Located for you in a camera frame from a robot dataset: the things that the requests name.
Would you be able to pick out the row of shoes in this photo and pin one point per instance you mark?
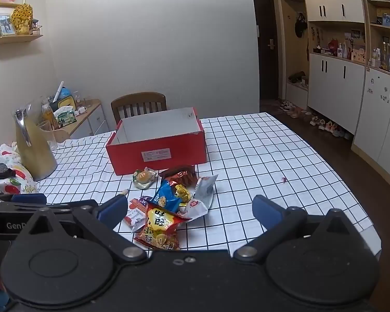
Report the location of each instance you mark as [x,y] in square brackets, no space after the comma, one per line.
[321,124]

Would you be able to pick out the red yellow snack packet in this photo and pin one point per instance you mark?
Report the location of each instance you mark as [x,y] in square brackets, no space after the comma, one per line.
[162,227]

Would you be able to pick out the orange drink bottle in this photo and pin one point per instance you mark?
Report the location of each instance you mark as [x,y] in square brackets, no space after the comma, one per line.
[48,117]

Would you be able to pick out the small white device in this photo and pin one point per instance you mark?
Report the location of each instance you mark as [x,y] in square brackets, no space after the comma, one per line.
[80,110]

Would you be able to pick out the small brown label snack packet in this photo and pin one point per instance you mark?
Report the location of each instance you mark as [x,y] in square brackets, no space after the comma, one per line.
[135,218]

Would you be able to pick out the black hanging bag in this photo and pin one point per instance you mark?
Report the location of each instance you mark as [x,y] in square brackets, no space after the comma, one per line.
[300,26]

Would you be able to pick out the fruit print white cloth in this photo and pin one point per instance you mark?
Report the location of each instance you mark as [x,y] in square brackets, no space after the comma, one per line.
[21,175]

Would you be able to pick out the white cabinet with stickers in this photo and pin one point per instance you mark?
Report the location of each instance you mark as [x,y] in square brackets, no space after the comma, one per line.
[377,120]

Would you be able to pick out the wooden open shelf unit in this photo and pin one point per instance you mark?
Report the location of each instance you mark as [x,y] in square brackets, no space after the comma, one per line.
[368,22]

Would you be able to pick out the white snack packet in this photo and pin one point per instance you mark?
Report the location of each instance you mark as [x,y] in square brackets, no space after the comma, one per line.
[202,191]

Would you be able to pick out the white stick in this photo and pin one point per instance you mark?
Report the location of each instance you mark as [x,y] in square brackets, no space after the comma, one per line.
[58,91]

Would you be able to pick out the small photo frame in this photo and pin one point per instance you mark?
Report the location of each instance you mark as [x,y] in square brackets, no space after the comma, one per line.
[5,24]

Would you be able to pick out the white shoe bench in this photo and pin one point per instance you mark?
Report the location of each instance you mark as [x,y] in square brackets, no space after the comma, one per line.
[295,96]

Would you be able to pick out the black mesh cloth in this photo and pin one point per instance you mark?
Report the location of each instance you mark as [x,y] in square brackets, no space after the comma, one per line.
[0,170]

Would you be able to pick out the white lower cabinet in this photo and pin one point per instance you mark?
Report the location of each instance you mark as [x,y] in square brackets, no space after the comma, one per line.
[334,91]

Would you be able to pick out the red cardboard box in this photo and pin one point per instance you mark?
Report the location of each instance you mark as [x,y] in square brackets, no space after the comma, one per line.
[133,159]

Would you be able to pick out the gold candy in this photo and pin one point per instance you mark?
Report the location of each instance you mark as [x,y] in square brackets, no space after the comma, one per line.
[183,193]

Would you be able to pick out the small figurine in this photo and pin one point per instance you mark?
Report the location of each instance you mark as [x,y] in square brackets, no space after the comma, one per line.
[35,25]

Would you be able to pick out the wooden top sideboard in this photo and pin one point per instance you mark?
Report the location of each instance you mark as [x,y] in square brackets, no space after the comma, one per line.
[94,120]

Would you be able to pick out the assorted countertop bottles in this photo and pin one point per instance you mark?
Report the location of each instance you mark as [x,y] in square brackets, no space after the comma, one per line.
[351,53]

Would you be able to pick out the gold flower ornament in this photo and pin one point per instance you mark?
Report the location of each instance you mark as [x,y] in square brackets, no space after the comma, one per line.
[22,19]

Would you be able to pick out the red plush toy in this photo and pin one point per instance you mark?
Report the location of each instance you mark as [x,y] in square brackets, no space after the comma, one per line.
[333,45]

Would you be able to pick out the brown foil snack packet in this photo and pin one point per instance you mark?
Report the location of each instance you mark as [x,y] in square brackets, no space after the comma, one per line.
[182,176]

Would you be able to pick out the clear glass cup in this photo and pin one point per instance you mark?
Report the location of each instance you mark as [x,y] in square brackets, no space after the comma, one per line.
[51,135]

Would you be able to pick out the blue snack packet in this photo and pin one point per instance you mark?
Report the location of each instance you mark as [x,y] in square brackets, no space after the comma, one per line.
[164,200]

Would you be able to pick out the green white tissue box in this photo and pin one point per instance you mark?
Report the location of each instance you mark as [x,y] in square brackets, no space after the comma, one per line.
[65,117]

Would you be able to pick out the purple snack packet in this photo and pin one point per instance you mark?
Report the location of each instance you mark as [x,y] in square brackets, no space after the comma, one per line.
[146,199]

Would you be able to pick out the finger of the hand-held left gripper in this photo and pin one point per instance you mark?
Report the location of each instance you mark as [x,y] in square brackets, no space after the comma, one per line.
[29,198]
[68,205]

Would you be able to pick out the wooden wall shelf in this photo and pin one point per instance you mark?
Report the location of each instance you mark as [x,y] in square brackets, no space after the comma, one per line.
[16,39]

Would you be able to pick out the wooden tray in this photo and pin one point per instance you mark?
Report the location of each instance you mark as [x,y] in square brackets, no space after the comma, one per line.
[61,135]

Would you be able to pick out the dark entrance door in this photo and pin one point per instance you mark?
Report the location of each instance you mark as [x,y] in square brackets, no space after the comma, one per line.
[263,55]

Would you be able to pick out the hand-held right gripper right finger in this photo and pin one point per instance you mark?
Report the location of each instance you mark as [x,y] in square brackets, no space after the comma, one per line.
[266,214]

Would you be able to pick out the wooden chair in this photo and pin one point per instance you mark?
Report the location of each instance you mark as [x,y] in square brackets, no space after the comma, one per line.
[138,99]

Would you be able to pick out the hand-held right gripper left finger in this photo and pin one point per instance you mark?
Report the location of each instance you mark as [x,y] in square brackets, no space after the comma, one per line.
[112,210]

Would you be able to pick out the burger print snack packet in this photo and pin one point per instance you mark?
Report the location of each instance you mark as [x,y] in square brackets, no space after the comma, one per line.
[144,178]

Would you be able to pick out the gold thermos jug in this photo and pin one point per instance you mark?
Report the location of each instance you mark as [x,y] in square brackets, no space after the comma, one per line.
[35,156]

